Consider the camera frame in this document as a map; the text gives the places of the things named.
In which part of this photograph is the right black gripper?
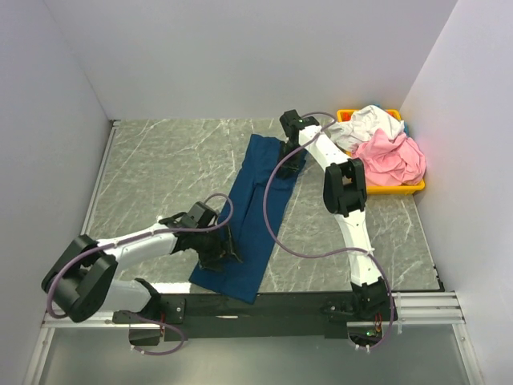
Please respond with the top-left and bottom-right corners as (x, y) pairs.
(275, 141), (303, 178)

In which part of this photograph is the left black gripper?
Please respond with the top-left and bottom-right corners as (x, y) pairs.
(192, 223), (242, 271)

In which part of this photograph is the dark blue t shirt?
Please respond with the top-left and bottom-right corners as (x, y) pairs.
(189, 134), (299, 304)

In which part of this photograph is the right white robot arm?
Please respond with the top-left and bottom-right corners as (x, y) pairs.
(273, 110), (389, 291)

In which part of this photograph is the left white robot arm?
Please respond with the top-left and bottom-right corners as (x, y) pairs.
(41, 198), (241, 322)

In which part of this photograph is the white t shirt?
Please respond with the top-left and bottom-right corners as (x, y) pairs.
(328, 105), (405, 153)

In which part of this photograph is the yellow plastic bin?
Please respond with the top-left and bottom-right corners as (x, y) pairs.
(337, 109), (426, 196)

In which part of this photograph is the black base beam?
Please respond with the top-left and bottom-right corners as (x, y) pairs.
(111, 292), (400, 346)

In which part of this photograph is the pink t shirt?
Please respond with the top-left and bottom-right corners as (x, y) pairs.
(352, 128), (426, 187)

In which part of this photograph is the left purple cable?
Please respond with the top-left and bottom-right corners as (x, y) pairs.
(46, 192), (236, 357)

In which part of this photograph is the purple cable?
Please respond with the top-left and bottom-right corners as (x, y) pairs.
(46, 192), (236, 357)
(264, 111), (398, 352)

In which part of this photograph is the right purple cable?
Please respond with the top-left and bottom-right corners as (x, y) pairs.
(264, 111), (398, 352)

